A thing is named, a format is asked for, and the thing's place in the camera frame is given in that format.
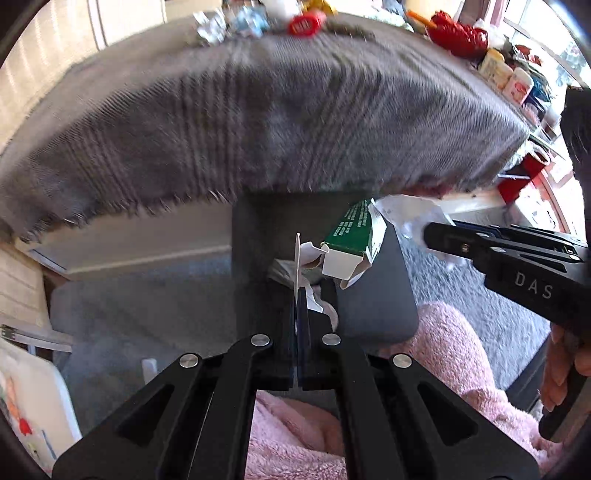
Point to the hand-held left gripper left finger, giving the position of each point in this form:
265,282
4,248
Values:
284,364

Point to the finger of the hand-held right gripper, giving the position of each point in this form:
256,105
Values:
445,240
531,234

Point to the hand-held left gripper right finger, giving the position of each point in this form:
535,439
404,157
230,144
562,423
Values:
304,341

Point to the white plastic wrapper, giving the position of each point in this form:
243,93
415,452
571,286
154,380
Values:
406,210

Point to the white card piece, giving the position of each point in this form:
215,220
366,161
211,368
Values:
297,258

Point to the dark grey bin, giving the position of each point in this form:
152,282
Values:
378,300

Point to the green white carton box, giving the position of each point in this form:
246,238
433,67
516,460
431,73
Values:
353,230

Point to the red snack packet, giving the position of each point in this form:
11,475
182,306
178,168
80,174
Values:
307,23

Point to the yellow wrapper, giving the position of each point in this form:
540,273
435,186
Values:
321,5

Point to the blue white wrapper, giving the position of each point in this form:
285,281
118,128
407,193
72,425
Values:
247,21

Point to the silver foil wrapper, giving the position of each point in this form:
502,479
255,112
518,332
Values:
210,25

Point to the person's right hand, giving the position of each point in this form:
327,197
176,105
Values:
558,369

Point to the red cardboard box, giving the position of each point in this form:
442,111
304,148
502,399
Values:
517,184

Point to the dark fuzzy cloth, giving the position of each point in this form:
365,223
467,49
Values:
577,134

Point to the yellow white bottle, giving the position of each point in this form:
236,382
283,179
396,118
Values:
494,69

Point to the red basket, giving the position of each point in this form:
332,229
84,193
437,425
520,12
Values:
457,34

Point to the window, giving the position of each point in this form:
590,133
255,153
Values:
545,27

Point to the grey plaid tablecloth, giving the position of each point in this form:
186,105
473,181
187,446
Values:
258,120

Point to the orange stick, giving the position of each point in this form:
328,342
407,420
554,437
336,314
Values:
419,16

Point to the plastic storage box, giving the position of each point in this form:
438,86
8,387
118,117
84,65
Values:
37,397

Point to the bamboo folding screen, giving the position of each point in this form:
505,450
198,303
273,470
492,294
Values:
41,55

